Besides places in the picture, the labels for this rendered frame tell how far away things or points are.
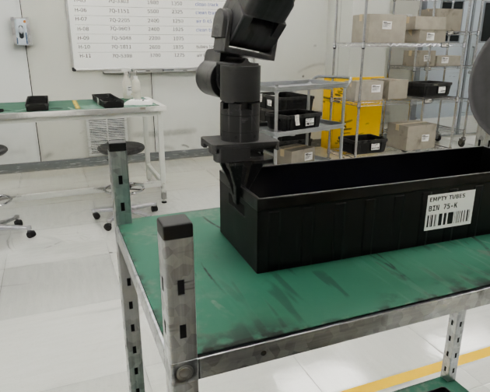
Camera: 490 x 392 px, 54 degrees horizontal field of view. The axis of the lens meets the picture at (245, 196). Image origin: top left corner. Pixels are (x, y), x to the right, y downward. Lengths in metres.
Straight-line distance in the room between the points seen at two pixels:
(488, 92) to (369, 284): 0.40
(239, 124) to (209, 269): 0.21
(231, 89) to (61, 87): 4.68
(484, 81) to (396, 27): 4.57
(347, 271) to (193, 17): 4.92
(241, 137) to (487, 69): 0.41
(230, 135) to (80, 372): 1.62
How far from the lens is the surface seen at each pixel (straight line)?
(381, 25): 4.81
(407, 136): 5.14
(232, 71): 0.66
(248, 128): 0.67
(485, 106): 0.33
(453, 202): 0.84
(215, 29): 0.68
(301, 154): 4.19
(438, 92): 5.32
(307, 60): 6.05
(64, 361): 2.24
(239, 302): 0.62
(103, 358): 2.20
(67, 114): 3.75
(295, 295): 0.64
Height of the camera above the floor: 1.26
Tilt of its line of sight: 18 degrees down
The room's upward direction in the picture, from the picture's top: straight up
